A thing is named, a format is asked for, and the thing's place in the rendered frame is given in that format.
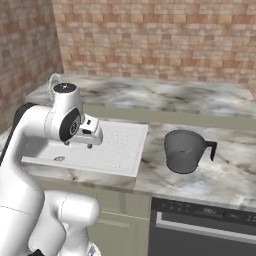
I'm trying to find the silver dishwasher handle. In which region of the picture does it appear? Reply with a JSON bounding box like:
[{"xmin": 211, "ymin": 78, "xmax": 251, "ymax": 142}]
[{"xmin": 155, "ymin": 211, "xmax": 256, "ymax": 246}]

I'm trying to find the black dishwasher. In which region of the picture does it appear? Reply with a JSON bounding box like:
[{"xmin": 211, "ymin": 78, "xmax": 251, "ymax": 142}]
[{"xmin": 147, "ymin": 196, "xmax": 256, "ymax": 256}]

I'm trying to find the pale green cupboard front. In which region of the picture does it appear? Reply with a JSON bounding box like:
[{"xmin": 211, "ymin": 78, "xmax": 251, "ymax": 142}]
[{"xmin": 87, "ymin": 188, "xmax": 152, "ymax": 256}]

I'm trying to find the grey curved sink faucet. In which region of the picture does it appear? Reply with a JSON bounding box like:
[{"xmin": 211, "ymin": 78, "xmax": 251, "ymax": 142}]
[{"xmin": 48, "ymin": 72, "xmax": 63, "ymax": 102}]

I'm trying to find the grey jug with black handle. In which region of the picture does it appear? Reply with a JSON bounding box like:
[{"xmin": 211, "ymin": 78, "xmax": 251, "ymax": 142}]
[{"xmin": 163, "ymin": 129, "xmax": 219, "ymax": 175}]

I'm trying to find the white sink basin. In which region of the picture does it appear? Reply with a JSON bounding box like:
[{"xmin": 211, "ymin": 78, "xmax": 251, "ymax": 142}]
[{"xmin": 21, "ymin": 119, "xmax": 150, "ymax": 178}]

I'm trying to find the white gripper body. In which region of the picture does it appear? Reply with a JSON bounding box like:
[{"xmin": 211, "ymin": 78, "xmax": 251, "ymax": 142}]
[{"xmin": 67, "ymin": 127, "xmax": 104, "ymax": 147}]

